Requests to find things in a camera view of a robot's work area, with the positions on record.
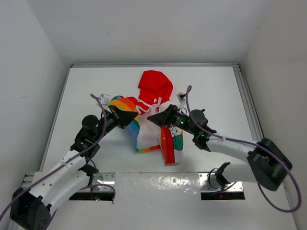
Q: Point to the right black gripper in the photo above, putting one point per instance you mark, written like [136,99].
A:
[166,117]

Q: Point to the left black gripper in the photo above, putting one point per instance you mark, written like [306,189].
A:
[122,118]

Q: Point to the rainbow children's hooded jacket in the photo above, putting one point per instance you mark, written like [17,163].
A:
[148,131]

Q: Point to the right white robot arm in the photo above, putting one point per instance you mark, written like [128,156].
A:
[268,164]

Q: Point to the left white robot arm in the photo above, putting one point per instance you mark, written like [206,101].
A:
[34,207]

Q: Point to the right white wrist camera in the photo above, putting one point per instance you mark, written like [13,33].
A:
[181,97]

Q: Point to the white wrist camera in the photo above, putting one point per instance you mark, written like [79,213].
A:
[104,99]
[181,97]

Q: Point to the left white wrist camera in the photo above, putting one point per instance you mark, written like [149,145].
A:
[104,99]

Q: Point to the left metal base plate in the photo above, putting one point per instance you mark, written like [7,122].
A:
[106,181]

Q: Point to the metal base plate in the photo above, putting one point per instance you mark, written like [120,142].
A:
[106,181]
[208,184]

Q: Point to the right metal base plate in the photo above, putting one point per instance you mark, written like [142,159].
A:
[208,184]

